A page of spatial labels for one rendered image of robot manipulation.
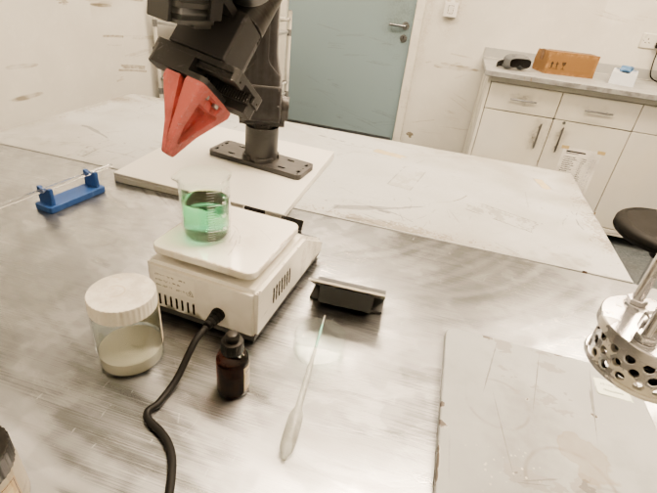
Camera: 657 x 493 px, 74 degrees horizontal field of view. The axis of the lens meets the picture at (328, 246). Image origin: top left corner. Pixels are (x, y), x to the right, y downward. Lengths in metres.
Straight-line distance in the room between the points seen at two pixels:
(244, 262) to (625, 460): 0.38
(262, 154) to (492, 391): 0.58
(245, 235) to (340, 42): 3.04
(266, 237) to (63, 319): 0.23
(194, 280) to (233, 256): 0.05
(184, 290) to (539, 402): 0.37
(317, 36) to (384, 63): 0.53
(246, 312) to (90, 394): 0.15
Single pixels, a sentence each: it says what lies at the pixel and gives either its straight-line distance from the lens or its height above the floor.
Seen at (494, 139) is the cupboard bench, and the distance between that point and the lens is 2.90.
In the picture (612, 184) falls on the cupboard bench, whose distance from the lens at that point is 3.10.
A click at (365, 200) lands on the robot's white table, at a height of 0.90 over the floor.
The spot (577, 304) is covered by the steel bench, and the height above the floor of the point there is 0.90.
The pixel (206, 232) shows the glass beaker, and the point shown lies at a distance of 0.46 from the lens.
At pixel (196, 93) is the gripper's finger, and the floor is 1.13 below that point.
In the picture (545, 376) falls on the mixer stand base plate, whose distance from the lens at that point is 0.52.
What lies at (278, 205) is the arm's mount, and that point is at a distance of 0.73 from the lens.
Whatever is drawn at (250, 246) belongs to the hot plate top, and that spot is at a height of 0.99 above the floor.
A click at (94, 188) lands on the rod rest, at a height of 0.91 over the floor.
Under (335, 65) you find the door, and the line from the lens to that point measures 3.50.
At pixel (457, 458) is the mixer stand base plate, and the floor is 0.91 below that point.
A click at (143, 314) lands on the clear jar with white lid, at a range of 0.42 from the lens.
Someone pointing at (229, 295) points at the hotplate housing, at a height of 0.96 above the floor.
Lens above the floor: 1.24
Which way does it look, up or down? 31 degrees down
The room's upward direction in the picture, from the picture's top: 7 degrees clockwise
